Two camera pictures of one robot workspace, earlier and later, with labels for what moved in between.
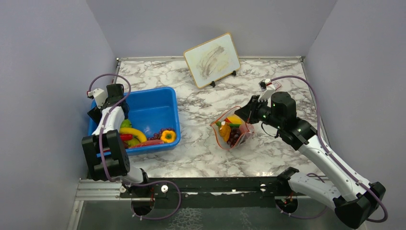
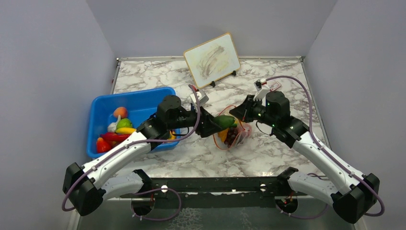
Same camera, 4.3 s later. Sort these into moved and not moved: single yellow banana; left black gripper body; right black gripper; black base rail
Moved: left black gripper body
Not moved: black base rail; single yellow banana; right black gripper
